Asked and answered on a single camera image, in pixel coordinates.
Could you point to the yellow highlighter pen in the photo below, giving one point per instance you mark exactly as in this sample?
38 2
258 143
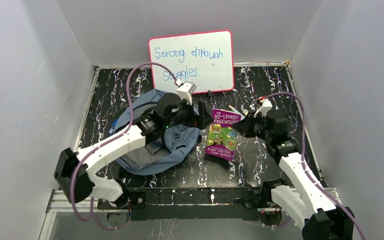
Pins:
245 112

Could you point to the pink framed whiteboard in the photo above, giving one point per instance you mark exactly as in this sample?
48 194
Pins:
204 58

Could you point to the purple Treehouse book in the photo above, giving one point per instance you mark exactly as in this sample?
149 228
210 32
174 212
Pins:
221 138

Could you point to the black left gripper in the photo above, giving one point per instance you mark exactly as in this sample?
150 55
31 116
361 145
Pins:
198 112

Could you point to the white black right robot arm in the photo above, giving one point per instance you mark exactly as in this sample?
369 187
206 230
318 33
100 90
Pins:
312 209

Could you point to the blue student backpack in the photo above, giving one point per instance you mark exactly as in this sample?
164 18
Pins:
177 142

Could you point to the dark blue Nineteen Eighty-Four book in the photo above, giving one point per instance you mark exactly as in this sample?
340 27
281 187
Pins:
154 147

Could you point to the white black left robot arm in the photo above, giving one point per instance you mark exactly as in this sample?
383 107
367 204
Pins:
76 170

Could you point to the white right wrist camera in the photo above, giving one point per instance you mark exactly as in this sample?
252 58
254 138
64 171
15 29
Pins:
262 111

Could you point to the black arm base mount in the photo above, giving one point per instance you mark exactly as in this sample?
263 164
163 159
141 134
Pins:
243 203

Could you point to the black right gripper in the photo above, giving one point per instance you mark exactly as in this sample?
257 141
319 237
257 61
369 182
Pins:
243 126

